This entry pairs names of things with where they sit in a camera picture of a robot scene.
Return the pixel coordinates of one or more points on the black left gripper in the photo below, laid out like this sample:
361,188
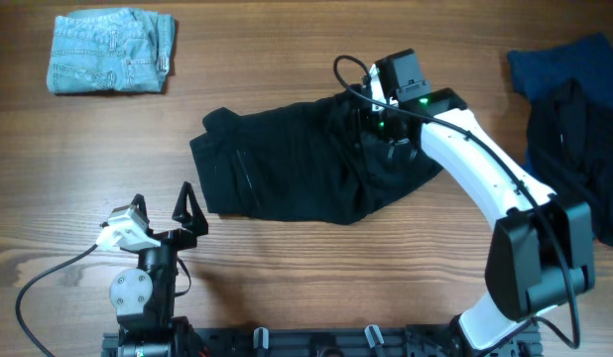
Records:
184,238

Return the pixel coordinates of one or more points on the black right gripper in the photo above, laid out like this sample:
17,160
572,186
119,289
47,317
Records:
366,133

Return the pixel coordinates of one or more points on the black shorts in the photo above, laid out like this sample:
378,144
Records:
306,161

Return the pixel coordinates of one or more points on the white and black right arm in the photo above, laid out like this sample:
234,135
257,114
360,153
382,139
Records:
541,255

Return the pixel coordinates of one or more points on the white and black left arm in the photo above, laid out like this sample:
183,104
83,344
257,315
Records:
144,297

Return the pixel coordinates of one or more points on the folded light blue jeans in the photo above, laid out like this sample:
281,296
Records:
111,49

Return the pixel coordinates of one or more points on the black garment in pile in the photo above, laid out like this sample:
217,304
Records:
570,148

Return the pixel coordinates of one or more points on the dark blue garment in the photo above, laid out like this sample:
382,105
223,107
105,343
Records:
588,61

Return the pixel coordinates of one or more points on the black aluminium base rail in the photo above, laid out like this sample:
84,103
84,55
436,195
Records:
409,341

